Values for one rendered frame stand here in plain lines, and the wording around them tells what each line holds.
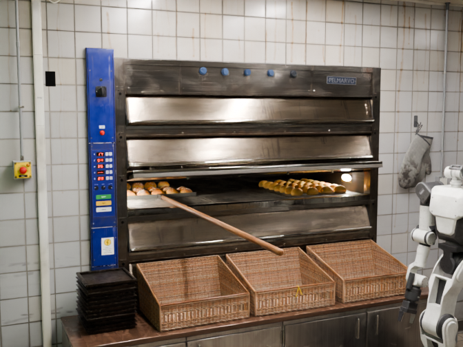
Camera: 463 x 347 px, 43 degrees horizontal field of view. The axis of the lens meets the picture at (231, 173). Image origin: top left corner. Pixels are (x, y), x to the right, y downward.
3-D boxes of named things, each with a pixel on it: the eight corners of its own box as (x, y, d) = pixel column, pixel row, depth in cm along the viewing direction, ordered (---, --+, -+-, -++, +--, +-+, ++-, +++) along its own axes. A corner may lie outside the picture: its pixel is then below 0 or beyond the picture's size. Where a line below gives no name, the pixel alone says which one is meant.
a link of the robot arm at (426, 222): (423, 239, 355) (424, 202, 352) (440, 243, 343) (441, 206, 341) (409, 241, 349) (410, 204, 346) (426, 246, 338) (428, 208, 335)
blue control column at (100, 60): (56, 308, 534) (48, 70, 512) (74, 306, 540) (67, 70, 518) (95, 404, 358) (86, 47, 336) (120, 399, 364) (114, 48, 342)
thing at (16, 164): (12, 177, 329) (12, 160, 328) (31, 177, 333) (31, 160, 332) (13, 179, 323) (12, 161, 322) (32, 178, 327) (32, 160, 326)
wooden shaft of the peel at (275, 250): (284, 256, 248) (284, 249, 247) (278, 257, 246) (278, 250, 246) (165, 199, 404) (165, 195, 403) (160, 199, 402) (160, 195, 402)
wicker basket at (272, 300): (223, 294, 388) (223, 253, 385) (298, 284, 409) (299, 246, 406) (254, 317, 343) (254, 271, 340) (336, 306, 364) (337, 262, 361)
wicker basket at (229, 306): (135, 306, 363) (134, 263, 360) (218, 295, 386) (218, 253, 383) (158, 333, 319) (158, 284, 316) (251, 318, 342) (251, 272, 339)
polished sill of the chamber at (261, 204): (125, 215, 363) (125, 209, 363) (364, 199, 435) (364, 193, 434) (127, 217, 358) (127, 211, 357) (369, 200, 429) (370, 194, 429)
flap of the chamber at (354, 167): (134, 177, 342) (125, 181, 360) (383, 166, 413) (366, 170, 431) (133, 173, 342) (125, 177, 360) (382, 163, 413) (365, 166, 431)
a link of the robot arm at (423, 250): (418, 261, 352) (425, 230, 352) (432, 265, 343) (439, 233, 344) (406, 259, 347) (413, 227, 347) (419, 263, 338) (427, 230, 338)
